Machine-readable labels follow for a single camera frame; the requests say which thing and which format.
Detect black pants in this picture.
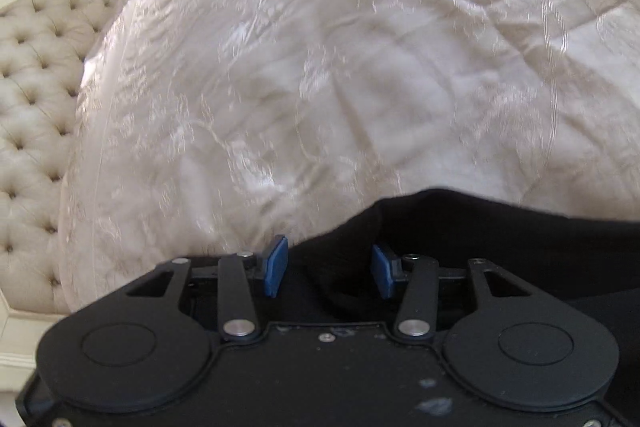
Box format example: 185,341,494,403
278,188,639,421

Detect cream embroidered bedspread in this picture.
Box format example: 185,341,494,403
58,0,639,309

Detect cream tufted headboard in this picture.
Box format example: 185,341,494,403
1,0,117,395

